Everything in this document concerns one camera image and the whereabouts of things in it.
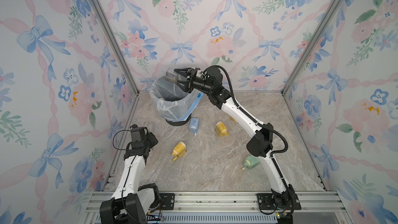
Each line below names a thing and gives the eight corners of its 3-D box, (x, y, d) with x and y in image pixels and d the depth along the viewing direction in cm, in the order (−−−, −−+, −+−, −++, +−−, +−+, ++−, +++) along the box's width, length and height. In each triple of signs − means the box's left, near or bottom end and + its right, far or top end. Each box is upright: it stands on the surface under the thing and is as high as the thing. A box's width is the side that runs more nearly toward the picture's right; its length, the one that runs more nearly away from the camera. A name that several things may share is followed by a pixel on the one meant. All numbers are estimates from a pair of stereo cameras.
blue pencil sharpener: (189, 135, 99) (189, 129, 93) (190, 124, 104) (189, 117, 98) (198, 135, 99) (198, 129, 93) (198, 124, 104) (198, 117, 98)
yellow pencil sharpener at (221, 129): (222, 141, 96) (224, 134, 90) (214, 130, 101) (215, 123, 95) (228, 137, 98) (230, 131, 91) (219, 127, 102) (220, 120, 96)
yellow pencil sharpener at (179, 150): (171, 159, 89) (169, 153, 83) (180, 146, 94) (179, 140, 87) (177, 163, 88) (176, 157, 81) (187, 150, 92) (186, 144, 86)
